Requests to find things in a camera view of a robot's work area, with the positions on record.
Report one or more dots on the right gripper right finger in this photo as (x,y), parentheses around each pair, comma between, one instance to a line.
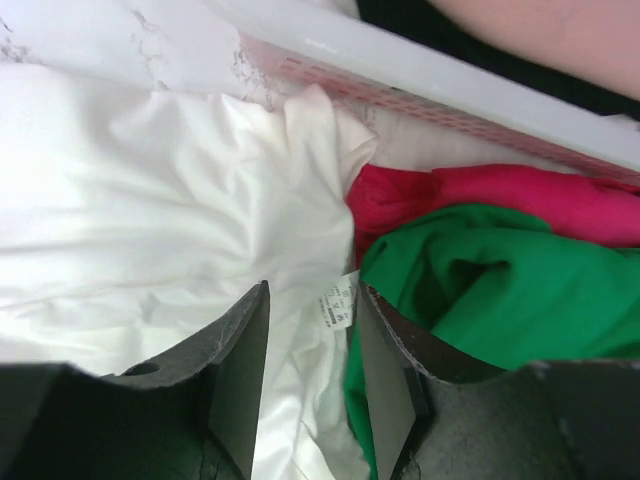
(437,413)

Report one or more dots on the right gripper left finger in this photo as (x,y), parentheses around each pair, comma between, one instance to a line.
(190,412)

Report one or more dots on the white printed t shirt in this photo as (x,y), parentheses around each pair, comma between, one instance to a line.
(130,219)

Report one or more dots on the green t shirt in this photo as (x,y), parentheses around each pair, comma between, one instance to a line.
(501,287)

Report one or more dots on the red t shirt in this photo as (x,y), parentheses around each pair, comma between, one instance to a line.
(596,210)

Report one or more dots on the white laundry basket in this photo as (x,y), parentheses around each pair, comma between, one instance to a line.
(300,41)

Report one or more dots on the pink folded t shirt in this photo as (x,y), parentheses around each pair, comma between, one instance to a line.
(596,41)

